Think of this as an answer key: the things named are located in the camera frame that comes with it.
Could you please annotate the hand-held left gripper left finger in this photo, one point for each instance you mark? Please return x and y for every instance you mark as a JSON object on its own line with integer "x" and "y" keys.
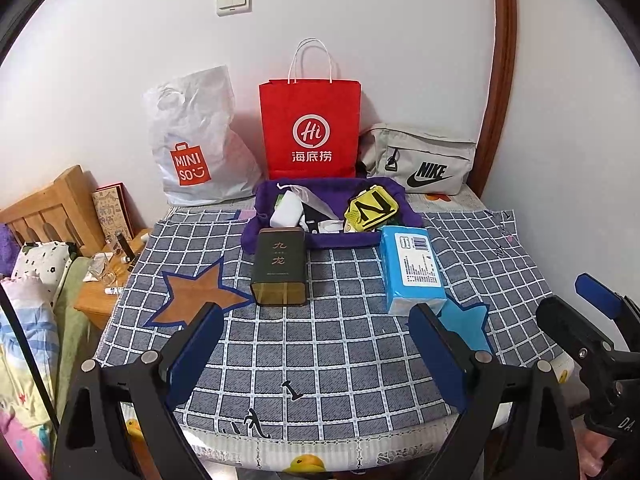
{"x": 197, "y": 355}

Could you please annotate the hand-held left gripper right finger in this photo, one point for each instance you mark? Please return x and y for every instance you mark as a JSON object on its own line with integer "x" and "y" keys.
{"x": 435, "y": 355}

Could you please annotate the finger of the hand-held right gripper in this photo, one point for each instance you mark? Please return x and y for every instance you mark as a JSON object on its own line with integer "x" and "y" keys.
{"x": 575, "y": 332}
{"x": 600, "y": 295}

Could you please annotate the purple fabric storage bin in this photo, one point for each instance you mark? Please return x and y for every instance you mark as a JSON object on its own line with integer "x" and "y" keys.
{"x": 340, "y": 241}

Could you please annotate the yellow mesh pouch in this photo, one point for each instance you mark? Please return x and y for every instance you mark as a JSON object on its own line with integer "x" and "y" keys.
{"x": 370, "y": 210}

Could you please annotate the white sponge block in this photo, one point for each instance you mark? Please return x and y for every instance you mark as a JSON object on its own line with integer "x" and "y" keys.
{"x": 285, "y": 216}

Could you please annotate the small white snack sachet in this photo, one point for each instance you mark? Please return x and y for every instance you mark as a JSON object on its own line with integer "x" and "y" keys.
{"x": 331, "y": 226}

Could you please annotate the black cloth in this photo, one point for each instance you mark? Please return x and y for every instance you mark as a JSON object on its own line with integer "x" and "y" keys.
{"x": 312, "y": 222}

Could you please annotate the person's right hand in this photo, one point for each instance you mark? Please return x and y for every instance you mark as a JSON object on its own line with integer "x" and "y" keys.
{"x": 594, "y": 457}

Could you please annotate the blue tissue pack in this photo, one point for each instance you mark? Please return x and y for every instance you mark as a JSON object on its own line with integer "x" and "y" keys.
{"x": 410, "y": 280}

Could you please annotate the small white tube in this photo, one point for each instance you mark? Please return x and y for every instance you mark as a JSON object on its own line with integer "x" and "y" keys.
{"x": 113, "y": 291}

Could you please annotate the wooden nightstand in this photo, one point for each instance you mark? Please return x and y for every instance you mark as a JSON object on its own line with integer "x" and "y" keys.
{"x": 95, "y": 305}

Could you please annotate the dark green tea tin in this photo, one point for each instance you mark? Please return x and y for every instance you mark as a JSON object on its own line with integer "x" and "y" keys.
{"x": 277, "y": 270}

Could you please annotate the green blanket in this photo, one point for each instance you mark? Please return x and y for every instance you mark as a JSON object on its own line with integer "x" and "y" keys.
{"x": 75, "y": 320}

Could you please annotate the dark small bottle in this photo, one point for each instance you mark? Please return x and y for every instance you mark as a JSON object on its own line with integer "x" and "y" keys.
{"x": 125, "y": 246}

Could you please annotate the clear glass cup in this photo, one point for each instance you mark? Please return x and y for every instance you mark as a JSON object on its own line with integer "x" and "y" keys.
{"x": 100, "y": 267}

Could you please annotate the illustrated book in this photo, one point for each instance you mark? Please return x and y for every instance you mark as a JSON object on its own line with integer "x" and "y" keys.
{"x": 112, "y": 210}

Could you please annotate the colourful printed quilt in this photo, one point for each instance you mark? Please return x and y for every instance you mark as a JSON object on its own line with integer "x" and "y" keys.
{"x": 22, "y": 360}

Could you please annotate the white dotted pillow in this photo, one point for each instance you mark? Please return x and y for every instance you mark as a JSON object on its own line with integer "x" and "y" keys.
{"x": 42, "y": 270}

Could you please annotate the grey waist bag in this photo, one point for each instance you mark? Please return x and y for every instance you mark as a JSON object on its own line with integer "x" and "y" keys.
{"x": 425, "y": 146}

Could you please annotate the wooden headboard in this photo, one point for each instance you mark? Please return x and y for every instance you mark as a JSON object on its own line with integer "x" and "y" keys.
{"x": 50, "y": 200}

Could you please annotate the purple plush toy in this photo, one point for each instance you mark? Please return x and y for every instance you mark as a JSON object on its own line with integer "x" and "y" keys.
{"x": 5, "y": 250}

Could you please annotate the white plastic shopping bag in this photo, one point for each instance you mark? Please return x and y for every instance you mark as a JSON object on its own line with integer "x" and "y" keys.
{"x": 200, "y": 110}

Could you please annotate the red paper bag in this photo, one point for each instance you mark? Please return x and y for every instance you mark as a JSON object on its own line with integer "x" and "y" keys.
{"x": 310, "y": 105}

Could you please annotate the brown wooden door frame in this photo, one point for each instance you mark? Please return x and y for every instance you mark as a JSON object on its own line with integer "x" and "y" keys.
{"x": 502, "y": 60}

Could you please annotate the white light switch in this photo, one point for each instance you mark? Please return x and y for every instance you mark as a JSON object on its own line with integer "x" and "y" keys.
{"x": 233, "y": 1}

